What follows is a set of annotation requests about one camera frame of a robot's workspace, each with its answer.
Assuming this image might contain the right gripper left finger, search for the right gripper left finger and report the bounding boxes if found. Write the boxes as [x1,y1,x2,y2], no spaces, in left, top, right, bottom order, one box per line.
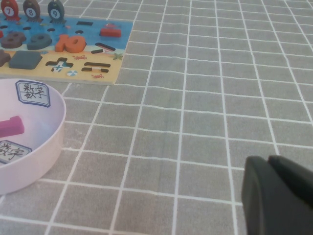
[241,155,313,235]

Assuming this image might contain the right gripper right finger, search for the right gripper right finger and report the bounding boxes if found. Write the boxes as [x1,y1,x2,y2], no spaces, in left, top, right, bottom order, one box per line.
[268,154,313,209]

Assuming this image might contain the pink plastic bowl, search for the pink plastic bowl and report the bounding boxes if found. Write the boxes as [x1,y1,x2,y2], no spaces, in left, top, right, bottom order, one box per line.
[0,78,67,195]

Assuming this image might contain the colourful wooden puzzle board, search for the colourful wooden puzzle board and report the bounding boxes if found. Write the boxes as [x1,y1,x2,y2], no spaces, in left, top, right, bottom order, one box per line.
[0,12,134,86]

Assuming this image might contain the grey checked tablecloth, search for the grey checked tablecloth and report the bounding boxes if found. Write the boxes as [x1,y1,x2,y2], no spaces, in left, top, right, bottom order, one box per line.
[0,0,313,235]

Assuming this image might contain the red wooden minus bar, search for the red wooden minus bar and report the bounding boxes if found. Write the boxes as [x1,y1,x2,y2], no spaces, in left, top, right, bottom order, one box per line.
[99,28,122,39]

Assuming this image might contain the orange wooden numeral ten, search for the orange wooden numeral ten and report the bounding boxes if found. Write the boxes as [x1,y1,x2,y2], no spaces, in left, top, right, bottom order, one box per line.
[55,34,87,53]

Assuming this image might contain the magenta wooden numeral one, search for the magenta wooden numeral one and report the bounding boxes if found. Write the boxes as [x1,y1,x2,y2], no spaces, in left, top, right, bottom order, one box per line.
[0,116,25,138]

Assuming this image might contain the grey-blue wooden numeral nine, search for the grey-blue wooden numeral nine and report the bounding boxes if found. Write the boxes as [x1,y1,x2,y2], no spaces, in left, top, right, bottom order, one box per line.
[26,33,52,50]

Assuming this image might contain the dark grey wooden square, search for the dark grey wooden square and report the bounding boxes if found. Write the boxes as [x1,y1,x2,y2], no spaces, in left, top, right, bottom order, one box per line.
[9,51,44,70]

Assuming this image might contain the dark grey fish number nine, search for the dark grey fish number nine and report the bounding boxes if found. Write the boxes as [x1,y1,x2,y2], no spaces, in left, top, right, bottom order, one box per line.
[47,0,66,24]

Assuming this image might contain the brown wooden numeral eight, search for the brown wooden numeral eight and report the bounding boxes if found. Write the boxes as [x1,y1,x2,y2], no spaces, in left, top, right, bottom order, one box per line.
[0,31,27,48]

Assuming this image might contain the brown wooden fish number eight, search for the brown wooden fish number eight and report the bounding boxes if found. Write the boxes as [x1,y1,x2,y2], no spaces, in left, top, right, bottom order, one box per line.
[22,0,41,22]

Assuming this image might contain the red wooden fish number seven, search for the red wooden fish number seven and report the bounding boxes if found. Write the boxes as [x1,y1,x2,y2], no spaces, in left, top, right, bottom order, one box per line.
[0,0,18,20]

